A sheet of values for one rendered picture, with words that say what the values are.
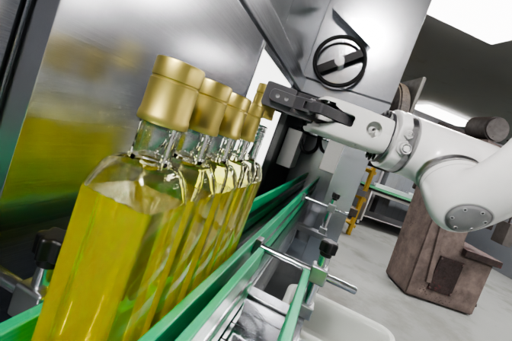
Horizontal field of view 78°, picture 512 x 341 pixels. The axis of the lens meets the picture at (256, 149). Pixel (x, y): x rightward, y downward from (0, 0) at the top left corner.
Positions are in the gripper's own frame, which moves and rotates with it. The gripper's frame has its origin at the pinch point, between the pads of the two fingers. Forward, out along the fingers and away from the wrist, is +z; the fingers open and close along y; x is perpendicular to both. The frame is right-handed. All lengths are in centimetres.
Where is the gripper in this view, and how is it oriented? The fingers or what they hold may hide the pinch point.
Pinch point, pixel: (277, 98)
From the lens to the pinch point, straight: 44.5
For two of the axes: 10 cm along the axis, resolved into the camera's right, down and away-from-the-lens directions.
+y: 0.0, -0.8, 10.0
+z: -9.4, -3.4, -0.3
